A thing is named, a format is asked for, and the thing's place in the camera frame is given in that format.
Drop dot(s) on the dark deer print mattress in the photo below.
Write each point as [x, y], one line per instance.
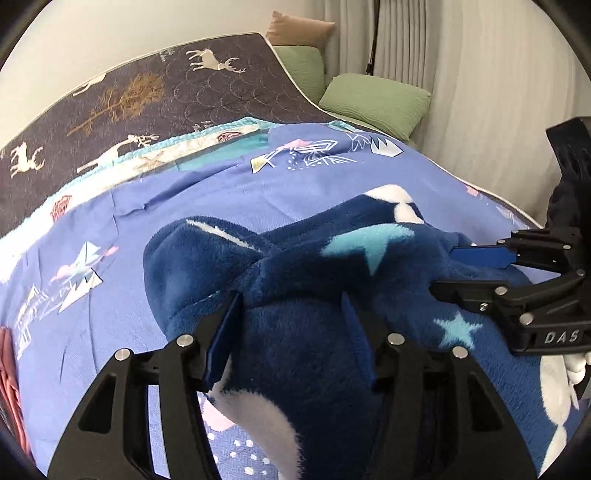
[184, 106]

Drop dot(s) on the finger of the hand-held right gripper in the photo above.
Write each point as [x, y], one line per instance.
[466, 290]
[480, 256]

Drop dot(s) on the folded pink cloth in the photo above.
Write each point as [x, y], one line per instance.
[11, 378]

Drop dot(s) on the green pillow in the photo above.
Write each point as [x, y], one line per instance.
[300, 71]
[374, 104]

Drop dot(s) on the blue printed duvet cover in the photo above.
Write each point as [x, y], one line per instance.
[147, 203]

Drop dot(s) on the black floor lamp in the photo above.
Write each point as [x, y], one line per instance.
[374, 37]

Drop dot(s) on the tan pillow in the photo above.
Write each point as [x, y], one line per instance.
[298, 30]

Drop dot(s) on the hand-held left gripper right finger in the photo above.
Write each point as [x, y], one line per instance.
[361, 341]

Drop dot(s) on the navy fleece jacket star print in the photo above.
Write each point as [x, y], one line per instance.
[300, 369]

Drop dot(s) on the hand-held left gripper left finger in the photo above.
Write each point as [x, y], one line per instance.
[226, 332]

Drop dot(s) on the grey curtain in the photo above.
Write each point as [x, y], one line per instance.
[485, 92]

